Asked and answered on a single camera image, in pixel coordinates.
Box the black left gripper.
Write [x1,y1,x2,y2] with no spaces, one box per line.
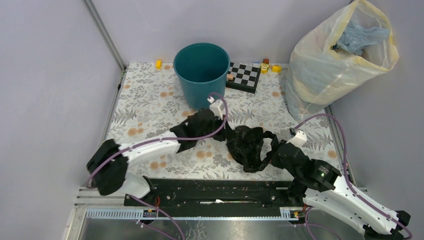
[197,114,237,142]

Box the black trash bag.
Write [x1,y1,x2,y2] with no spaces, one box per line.
[226,125,279,173]

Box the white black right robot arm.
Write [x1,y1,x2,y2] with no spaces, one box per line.
[268,140,411,240]

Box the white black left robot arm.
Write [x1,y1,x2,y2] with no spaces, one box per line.
[86,108,229,206]

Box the teal plastic trash bin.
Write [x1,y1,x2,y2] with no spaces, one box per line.
[173,42,230,110]

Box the black white checkerboard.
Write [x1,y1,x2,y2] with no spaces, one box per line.
[226,62,261,94]

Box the yellow owl toy block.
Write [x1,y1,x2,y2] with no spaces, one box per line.
[260,62,269,74]

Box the yellow block near bag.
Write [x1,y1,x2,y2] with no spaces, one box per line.
[271,65,282,73]

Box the large translucent plastic bag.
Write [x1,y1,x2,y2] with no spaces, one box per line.
[285,0,399,121]

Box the yellow block far left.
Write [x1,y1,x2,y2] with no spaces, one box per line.
[155,59,162,70]

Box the blue crumpled plastic sheet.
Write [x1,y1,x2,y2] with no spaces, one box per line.
[331,22,390,56]

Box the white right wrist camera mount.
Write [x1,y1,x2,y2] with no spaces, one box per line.
[287,130,308,148]

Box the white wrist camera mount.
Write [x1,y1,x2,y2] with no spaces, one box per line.
[287,130,308,148]
[207,96,226,120]

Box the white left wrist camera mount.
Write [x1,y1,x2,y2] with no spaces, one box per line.
[207,96,226,120]

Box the grey slotted cable duct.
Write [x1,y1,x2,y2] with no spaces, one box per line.
[86,208,299,221]

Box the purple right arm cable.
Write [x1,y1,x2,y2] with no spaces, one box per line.
[289,113,414,240]

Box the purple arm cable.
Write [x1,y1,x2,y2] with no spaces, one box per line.
[289,113,414,240]
[86,92,229,240]

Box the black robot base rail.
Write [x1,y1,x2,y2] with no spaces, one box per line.
[142,178,304,214]

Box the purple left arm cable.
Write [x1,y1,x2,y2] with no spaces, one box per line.
[86,92,229,240]

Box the aluminium frame post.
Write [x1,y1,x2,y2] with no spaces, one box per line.
[82,0,127,71]

